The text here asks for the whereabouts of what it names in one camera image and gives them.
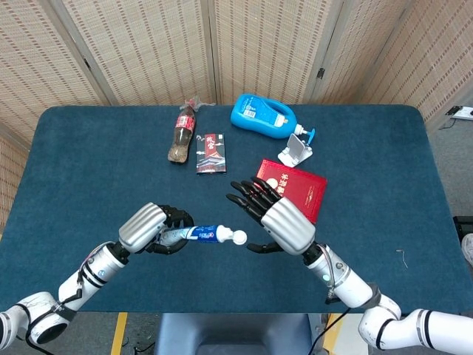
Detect black floor cable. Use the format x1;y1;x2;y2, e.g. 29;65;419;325
127;342;156;354

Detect blue white toothpaste tube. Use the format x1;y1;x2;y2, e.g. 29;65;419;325
159;224;234;246

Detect white shoe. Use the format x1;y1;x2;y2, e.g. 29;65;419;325
460;233;473;267

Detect red certificate booklet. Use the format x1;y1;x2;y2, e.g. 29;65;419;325
256;158;328;225

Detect black box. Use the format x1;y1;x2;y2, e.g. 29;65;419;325
452;215;473;245

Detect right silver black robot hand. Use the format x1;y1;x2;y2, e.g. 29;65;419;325
225;176;317;257

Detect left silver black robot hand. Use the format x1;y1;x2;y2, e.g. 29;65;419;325
118;201;196;256

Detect white folding phone stand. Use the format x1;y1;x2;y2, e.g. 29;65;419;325
276;133;313;168

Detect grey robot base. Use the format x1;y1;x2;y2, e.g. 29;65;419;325
154;313;315;355

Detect cola bottle with red label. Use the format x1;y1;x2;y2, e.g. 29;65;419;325
167;95;203;164

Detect yellow white cardboard box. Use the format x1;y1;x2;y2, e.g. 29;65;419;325
320;313;365;355

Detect blue pump detergent bottle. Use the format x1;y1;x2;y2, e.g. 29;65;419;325
230;93;317;144

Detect white power strip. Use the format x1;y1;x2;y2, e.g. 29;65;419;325
445;105;473;121

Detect dark teal table mat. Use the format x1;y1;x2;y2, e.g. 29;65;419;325
0;104;461;315

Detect beige woven folding screen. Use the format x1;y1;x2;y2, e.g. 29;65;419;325
0;0;473;237

